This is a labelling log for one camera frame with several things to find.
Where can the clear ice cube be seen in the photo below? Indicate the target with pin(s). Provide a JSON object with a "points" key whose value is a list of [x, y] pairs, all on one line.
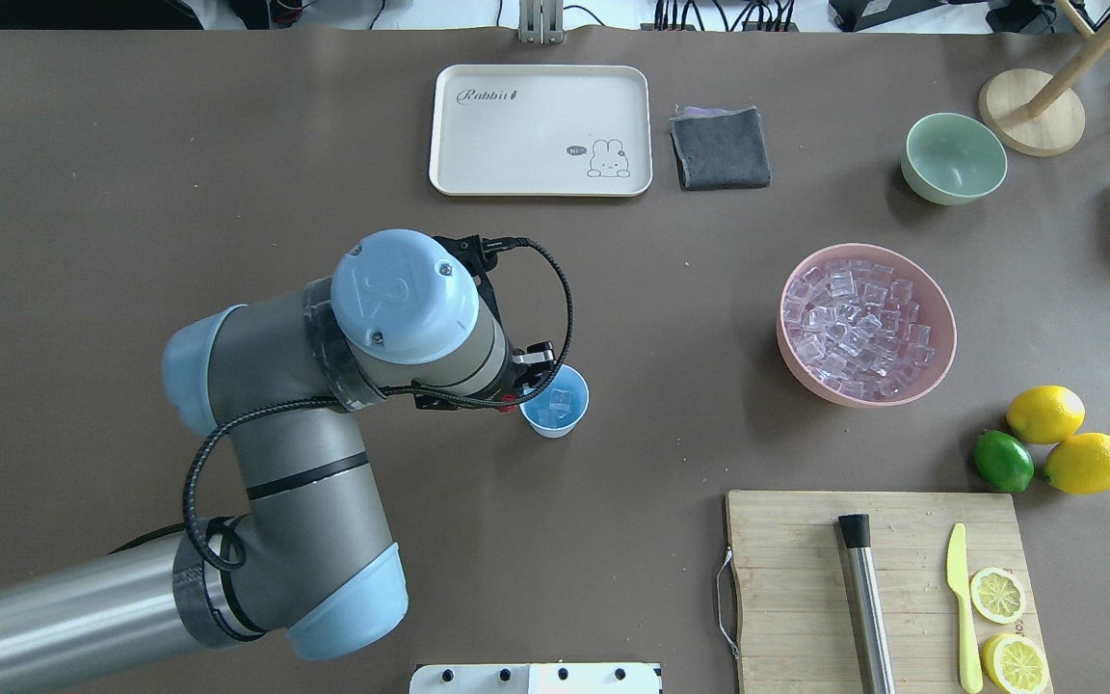
{"points": [[552, 410]]}

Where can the cream rabbit tray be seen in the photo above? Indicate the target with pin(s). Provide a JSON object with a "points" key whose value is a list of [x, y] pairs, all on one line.
{"points": [[541, 131]]}

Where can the yellow plastic knife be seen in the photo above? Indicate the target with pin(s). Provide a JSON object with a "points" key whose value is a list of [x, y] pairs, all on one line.
{"points": [[957, 579]]}

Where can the yellow lemon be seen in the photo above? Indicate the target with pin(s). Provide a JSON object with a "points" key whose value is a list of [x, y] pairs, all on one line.
{"points": [[1045, 414], [1080, 464]]}

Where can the green lime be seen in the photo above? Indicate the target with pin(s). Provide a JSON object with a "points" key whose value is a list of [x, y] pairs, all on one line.
{"points": [[1003, 461]]}

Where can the wooden cup stand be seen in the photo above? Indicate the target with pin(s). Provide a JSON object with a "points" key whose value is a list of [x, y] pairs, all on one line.
{"points": [[1037, 113]]}

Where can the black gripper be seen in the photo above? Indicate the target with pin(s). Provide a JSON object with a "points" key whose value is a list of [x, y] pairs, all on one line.
{"points": [[538, 355]]}

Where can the pile of clear ice cubes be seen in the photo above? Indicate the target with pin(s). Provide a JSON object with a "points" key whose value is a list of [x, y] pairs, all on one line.
{"points": [[859, 328]]}

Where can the blue plastic cup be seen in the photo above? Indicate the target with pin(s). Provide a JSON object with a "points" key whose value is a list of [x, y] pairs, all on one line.
{"points": [[566, 378]]}

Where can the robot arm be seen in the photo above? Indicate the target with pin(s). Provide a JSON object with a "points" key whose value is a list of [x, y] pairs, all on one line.
{"points": [[282, 524]]}

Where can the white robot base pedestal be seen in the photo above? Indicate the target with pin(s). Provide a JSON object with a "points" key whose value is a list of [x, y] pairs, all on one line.
{"points": [[550, 677]]}

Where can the pink bowl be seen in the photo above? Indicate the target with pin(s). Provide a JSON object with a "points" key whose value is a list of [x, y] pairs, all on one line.
{"points": [[941, 318]]}

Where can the aluminium frame post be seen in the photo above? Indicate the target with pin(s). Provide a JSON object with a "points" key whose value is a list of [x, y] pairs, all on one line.
{"points": [[541, 22]]}

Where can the grey folded cloth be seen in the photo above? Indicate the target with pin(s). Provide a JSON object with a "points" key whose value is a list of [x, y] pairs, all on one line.
{"points": [[719, 149]]}

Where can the green bowl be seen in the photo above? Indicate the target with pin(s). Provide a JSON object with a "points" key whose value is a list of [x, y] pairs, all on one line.
{"points": [[951, 159]]}

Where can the steel muddler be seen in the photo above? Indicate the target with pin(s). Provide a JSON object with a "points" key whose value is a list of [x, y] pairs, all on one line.
{"points": [[862, 584]]}

